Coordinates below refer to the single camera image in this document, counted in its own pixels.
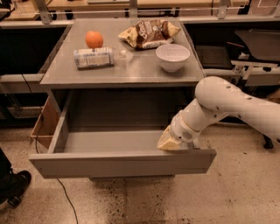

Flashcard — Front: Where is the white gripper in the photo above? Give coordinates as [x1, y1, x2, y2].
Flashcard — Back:
[157, 112, 200, 151]

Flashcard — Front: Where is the grey top drawer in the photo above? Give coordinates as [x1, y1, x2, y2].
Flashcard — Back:
[30, 89, 216, 179]

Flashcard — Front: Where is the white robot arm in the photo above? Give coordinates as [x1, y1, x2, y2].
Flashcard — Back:
[157, 76, 280, 151]

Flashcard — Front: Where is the grey drawer cabinet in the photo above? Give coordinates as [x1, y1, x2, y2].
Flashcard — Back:
[41, 18, 204, 117]

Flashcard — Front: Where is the white bowl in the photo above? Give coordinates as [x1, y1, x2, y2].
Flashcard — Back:
[156, 44, 191, 73]

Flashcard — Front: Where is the brown yellow chip bag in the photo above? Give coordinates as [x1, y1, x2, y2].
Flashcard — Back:
[118, 19, 181, 50]

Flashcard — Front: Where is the plastic water bottle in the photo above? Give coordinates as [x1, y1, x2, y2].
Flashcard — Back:
[73, 47, 127, 69]

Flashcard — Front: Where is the cardboard box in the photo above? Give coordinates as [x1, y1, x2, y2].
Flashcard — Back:
[31, 98, 59, 149]

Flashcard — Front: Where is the orange fruit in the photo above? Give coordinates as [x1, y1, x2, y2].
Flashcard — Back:
[86, 31, 103, 48]

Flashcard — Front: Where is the black chair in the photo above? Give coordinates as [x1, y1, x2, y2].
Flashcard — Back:
[194, 29, 280, 150]

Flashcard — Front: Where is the black shoe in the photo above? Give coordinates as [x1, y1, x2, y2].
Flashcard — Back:
[0, 171, 32, 207]

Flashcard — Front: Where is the black floor cable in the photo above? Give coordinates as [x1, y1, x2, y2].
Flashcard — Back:
[21, 73, 80, 224]

